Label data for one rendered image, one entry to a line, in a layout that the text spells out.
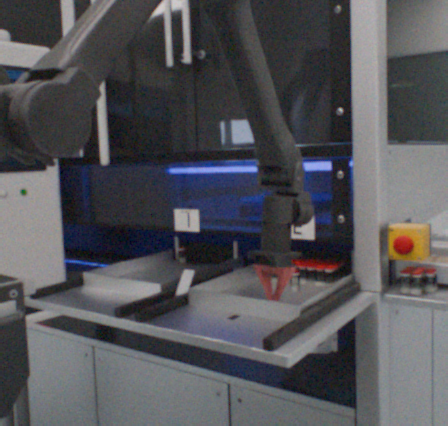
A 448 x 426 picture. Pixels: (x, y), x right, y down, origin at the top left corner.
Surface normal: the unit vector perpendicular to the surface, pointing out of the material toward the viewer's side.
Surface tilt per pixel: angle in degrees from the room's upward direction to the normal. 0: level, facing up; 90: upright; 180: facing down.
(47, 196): 90
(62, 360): 90
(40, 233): 90
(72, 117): 94
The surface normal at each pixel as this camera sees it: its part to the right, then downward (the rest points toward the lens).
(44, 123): 0.80, 0.09
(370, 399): -0.58, 0.09
